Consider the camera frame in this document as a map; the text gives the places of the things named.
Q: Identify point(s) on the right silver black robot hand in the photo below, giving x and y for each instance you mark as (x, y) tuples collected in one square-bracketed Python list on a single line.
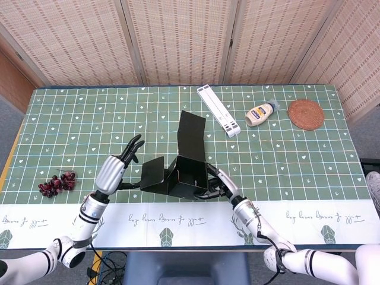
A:
[(227, 185)]

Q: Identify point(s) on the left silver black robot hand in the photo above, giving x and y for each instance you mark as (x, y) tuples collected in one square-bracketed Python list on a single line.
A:
[(110, 175)]

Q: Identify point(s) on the black cardboard box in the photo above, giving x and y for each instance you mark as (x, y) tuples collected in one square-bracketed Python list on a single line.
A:
[(190, 136)]

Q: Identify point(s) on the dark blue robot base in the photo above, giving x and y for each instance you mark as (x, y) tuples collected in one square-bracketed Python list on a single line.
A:
[(184, 267)]

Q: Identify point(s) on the dark red grape bunch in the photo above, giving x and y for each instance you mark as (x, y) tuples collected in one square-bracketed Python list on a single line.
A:
[(59, 182)]

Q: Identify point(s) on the green checked deer tablecloth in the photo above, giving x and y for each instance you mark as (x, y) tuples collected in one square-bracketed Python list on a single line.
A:
[(74, 133)]

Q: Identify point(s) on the white folding stand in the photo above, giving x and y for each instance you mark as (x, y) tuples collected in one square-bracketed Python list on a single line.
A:
[(216, 108)]

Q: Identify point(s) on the cream mayonnaise squeeze bottle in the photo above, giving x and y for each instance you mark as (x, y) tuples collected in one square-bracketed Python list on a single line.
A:
[(259, 114)]

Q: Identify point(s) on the round brown woven coaster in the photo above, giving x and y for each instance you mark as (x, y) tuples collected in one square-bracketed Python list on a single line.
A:
[(305, 114)]

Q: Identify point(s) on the brown wooden door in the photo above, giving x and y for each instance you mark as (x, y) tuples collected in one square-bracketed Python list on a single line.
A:
[(12, 83)]

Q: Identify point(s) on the woven bamboo screen panel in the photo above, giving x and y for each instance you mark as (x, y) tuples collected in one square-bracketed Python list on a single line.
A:
[(356, 53), (181, 38), (267, 38), (74, 38)]

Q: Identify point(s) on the grey sneaker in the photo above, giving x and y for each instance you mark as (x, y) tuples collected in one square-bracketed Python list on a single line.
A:
[(374, 187)]

